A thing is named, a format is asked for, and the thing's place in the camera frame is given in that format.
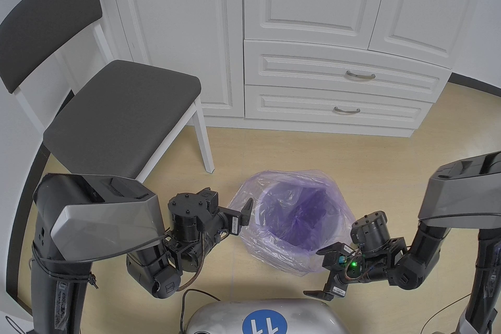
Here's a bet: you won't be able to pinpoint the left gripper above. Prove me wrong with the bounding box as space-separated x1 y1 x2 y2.
205 197 255 246

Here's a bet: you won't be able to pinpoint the white chair grey cushions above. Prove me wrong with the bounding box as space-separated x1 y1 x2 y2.
0 0 215 184

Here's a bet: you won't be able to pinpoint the white trash bin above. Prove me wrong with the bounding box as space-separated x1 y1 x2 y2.
254 182 347 266

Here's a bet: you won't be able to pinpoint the purple plastic bag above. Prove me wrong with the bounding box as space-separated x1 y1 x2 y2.
228 169 357 277

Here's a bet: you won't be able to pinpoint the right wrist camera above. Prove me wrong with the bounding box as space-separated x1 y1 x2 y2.
322 246 355 272

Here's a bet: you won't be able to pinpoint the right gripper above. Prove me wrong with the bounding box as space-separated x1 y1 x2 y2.
303 242 372 302

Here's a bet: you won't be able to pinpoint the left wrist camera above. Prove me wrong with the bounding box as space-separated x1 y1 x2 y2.
196 187 218 213

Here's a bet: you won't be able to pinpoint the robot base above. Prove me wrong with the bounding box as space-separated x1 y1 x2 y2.
187 298 349 334

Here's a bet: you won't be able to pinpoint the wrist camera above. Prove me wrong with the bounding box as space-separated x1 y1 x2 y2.
196 187 218 213
322 246 355 272

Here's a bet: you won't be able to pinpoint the black cable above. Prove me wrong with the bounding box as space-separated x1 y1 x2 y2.
421 293 476 334
179 289 222 331

